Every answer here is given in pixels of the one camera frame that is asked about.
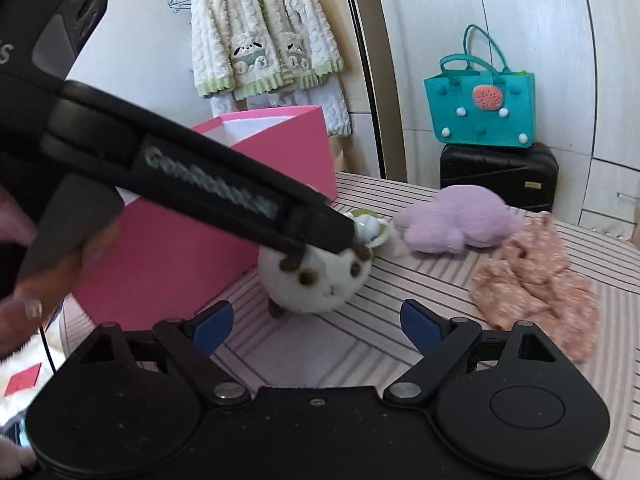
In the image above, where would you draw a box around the white cat plush toy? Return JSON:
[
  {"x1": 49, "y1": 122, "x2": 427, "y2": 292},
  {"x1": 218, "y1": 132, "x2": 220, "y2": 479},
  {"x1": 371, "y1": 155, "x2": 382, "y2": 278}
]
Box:
[{"x1": 257, "y1": 243, "x2": 373, "y2": 318}]

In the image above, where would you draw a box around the pink floral cloth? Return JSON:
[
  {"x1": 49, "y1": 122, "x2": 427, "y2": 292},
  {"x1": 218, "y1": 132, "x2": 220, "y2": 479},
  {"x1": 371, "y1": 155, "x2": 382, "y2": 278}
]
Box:
[{"x1": 469, "y1": 212, "x2": 599, "y2": 363}]

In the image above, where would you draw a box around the pink storage box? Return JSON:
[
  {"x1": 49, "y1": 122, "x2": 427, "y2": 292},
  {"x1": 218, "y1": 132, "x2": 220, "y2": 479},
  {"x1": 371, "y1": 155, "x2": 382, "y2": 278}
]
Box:
[{"x1": 73, "y1": 106, "x2": 337, "y2": 330}]

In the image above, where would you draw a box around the lilac plush toy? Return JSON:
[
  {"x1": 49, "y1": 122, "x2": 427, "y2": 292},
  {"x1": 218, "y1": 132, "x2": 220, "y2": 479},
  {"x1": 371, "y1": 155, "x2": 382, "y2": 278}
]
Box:
[{"x1": 394, "y1": 185, "x2": 526, "y2": 254}]

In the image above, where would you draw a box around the white bell keychain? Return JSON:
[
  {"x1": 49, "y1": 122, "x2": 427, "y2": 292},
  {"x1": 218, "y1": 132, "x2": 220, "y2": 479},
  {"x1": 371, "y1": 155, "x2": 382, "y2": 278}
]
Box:
[{"x1": 345, "y1": 210, "x2": 390, "y2": 249}]

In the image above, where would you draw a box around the white green knit cardigan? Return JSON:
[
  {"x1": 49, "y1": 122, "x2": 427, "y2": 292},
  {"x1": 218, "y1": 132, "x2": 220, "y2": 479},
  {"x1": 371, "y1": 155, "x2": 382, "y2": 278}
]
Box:
[{"x1": 191, "y1": 0, "x2": 344, "y2": 100}]

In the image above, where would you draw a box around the person's left hand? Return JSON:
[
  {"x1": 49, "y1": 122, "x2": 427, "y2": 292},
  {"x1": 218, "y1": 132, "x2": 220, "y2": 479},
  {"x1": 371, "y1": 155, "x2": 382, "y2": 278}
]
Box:
[{"x1": 1, "y1": 191, "x2": 119, "y2": 360}]

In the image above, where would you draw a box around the black suitcase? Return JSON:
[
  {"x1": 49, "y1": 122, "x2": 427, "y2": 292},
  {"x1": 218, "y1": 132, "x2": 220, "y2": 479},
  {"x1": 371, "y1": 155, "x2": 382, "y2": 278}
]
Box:
[{"x1": 439, "y1": 142, "x2": 560, "y2": 212}]

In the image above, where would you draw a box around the teal tote bag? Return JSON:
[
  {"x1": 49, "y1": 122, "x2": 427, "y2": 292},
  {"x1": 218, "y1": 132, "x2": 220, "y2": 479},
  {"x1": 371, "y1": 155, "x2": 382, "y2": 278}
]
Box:
[{"x1": 424, "y1": 24, "x2": 536, "y2": 148}]

